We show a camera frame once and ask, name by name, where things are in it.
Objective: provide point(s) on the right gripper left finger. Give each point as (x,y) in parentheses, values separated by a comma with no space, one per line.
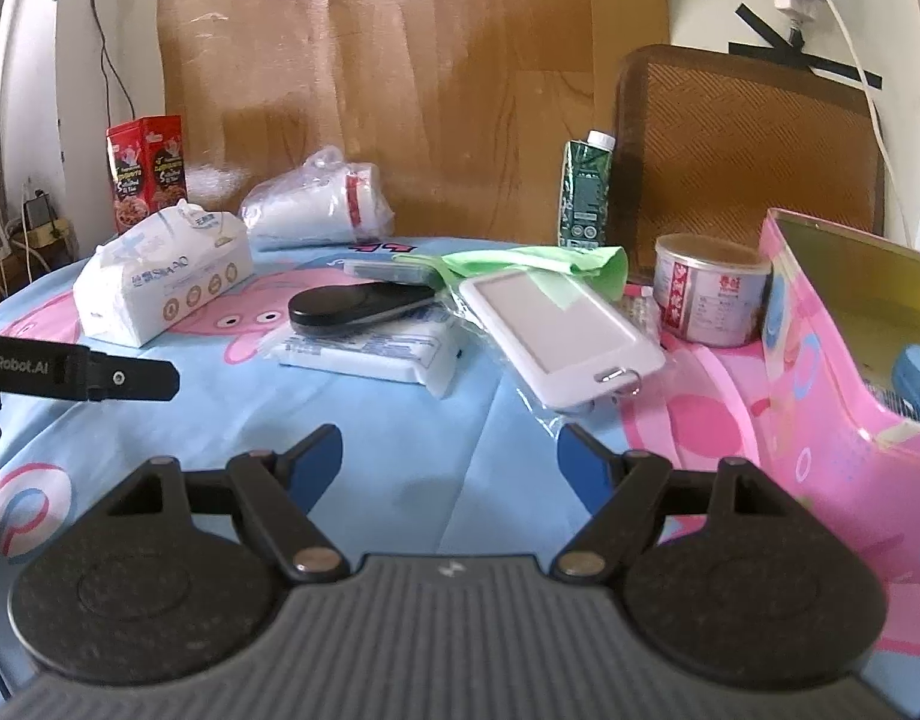
(275,495)

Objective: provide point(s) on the bagged white paper cups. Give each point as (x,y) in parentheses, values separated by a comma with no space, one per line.
(326,200)

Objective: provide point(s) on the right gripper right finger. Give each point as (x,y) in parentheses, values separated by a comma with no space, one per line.
(623,495)

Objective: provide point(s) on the black glasses case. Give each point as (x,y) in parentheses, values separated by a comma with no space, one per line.
(348,307)

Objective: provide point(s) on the white tissue pack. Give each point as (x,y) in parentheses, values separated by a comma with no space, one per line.
(160,271)

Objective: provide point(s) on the pink tin box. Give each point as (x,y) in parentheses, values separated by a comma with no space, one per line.
(842,308)

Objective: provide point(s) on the red white can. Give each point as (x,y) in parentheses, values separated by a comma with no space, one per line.
(710,291)

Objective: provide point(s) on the wet wipes pack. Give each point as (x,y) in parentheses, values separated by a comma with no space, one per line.
(421,350)

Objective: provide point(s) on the green drink carton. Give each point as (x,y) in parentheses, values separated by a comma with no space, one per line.
(583,195)

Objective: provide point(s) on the brown wood board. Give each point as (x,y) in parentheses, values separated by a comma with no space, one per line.
(464,106)

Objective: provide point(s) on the green plastic bag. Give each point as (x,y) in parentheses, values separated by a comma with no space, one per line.
(604,269)

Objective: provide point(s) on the red snack box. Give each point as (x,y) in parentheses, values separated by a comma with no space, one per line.
(147,167)

